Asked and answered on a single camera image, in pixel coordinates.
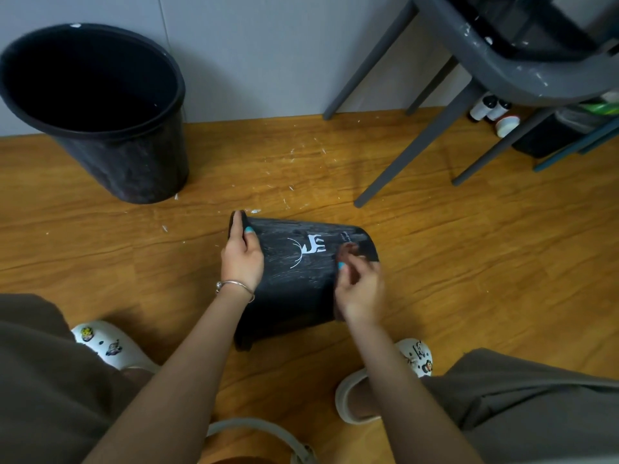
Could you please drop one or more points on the person's left hand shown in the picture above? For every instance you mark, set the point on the person's left hand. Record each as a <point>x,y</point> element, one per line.
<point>242,263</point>

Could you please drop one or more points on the person's right hand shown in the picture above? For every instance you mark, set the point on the person's right hand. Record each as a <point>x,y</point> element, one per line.
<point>360,294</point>

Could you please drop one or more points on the person's left thumb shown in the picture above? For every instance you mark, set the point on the person's left thumb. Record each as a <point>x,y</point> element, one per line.
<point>251,239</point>

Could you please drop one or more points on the person's right thumb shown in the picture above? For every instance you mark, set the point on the person's right thumb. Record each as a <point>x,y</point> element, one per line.
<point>342,280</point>

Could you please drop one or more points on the black bucket with white deer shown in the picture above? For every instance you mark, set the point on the black bucket with white deer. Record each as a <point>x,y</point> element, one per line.
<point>295,289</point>

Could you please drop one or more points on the person's right forearm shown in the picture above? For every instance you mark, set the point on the person's right forearm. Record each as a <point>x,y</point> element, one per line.
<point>401,396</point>

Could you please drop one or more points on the person's left forearm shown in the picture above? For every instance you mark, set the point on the person's left forearm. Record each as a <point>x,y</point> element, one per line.
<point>179,372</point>

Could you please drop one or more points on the white clog on right foot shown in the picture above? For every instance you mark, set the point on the white clog on right foot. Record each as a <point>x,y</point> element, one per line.
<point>418,357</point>

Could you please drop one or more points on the white clog on foot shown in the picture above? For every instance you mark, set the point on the white clog on foot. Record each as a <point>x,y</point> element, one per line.
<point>418,357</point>
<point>116,350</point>

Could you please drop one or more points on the large plain black bucket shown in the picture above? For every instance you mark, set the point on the large plain black bucket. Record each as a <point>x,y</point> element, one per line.
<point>130,159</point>

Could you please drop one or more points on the white clog on left foot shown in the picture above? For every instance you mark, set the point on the white clog on left foot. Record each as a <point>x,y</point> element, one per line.
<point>116,350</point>

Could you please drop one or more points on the white bottle with black cap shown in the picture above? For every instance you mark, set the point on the white bottle with black cap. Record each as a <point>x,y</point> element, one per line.
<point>498,111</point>
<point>481,110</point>

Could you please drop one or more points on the white round jar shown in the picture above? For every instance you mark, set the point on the white round jar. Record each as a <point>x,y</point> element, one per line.
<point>507,126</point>

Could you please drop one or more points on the black bin with bag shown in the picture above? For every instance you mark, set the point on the black bin with bag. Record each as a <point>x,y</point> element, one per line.
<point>551,135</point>

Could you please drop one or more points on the brown trousers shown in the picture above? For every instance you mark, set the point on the brown trousers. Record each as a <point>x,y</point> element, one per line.
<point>43,386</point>

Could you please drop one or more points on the grey plastic chair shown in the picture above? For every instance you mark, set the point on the grey plastic chair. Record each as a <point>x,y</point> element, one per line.
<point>532,82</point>

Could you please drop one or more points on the green plastic object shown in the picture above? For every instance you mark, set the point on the green plastic object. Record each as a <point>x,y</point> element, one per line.
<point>602,108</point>

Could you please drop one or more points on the teal metal frame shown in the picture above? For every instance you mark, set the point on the teal metal frame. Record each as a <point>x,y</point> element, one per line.
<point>575,148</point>

